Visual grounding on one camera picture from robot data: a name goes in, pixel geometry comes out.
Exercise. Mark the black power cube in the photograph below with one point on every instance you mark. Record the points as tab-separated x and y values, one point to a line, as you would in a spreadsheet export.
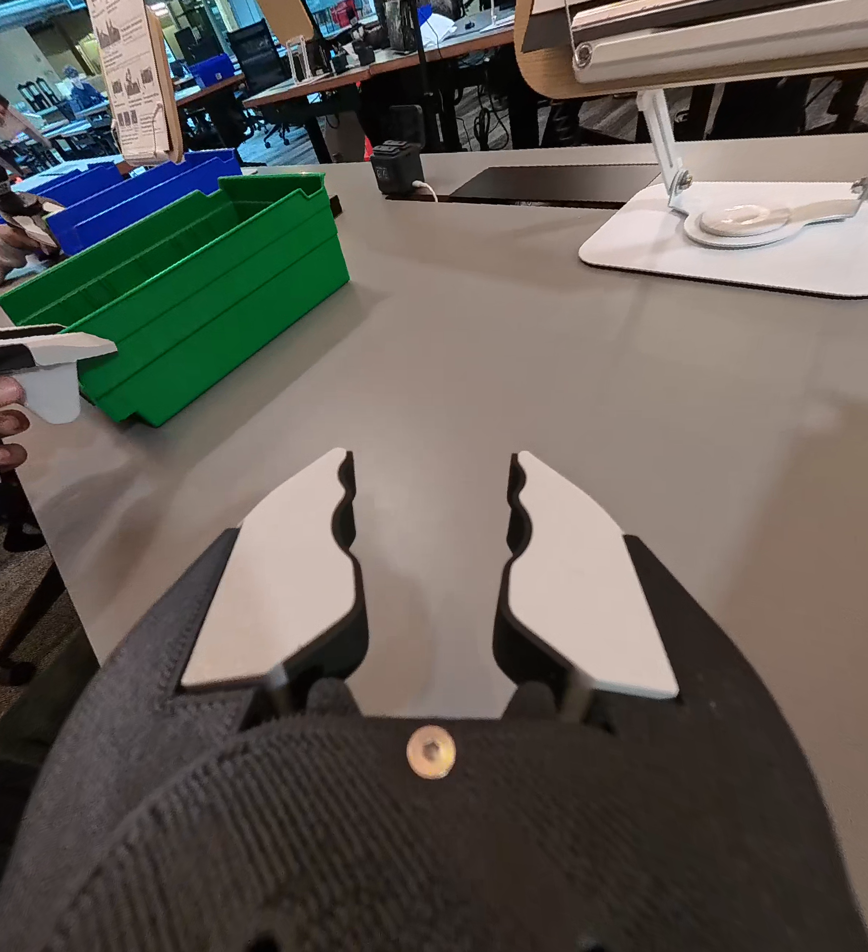
396	167

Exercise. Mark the white metal stand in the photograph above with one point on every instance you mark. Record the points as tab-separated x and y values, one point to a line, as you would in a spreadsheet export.
776	260

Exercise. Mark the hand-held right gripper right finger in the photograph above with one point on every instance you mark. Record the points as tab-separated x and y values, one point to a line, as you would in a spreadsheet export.
590	602

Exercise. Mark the green plastic bin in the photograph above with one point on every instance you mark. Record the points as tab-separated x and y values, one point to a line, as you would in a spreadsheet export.
218	297

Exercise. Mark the black swivel chair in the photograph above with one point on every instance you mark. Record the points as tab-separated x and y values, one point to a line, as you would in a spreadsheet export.
259	67

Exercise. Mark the wooden sign board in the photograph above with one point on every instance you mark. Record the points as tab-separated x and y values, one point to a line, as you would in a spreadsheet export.
136	82

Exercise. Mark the black desk panel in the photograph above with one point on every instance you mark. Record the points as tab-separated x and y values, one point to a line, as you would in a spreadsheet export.
553	186

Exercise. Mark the long wooden table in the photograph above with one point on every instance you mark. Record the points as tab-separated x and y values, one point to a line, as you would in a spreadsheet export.
344	82

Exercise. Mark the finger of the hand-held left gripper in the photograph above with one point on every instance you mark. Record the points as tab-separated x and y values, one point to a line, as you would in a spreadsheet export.
69	346

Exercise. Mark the grey desk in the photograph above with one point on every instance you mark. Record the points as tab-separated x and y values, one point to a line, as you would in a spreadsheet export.
553	357

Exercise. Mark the blue plastic bin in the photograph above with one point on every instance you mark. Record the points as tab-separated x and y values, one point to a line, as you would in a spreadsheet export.
218	71
69	186
151	201

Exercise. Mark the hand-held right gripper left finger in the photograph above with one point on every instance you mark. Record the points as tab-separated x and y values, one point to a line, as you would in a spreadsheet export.
277	595

